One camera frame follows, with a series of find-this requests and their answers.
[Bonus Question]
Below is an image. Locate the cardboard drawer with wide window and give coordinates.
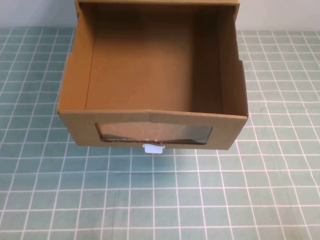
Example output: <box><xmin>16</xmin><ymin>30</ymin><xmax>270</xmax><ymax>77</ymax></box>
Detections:
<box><xmin>57</xmin><ymin>1</ymin><xmax>250</xmax><ymax>153</ymax></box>

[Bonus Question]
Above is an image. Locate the cardboard shoe box shell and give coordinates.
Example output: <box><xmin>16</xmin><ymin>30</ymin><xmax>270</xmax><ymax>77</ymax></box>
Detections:
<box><xmin>74</xmin><ymin>0</ymin><xmax>241</xmax><ymax>13</ymax></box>

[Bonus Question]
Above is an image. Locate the green checked tablecloth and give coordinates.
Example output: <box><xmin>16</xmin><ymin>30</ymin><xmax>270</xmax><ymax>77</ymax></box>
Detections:
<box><xmin>0</xmin><ymin>26</ymin><xmax>320</xmax><ymax>240</ymax></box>

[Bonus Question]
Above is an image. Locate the white plastic drawer handle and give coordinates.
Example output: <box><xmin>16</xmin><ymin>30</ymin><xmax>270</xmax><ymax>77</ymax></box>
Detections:
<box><xmin>141</xmin><ymin>143</ymin><xmax>166</xmax><ymax>155</ymax></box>

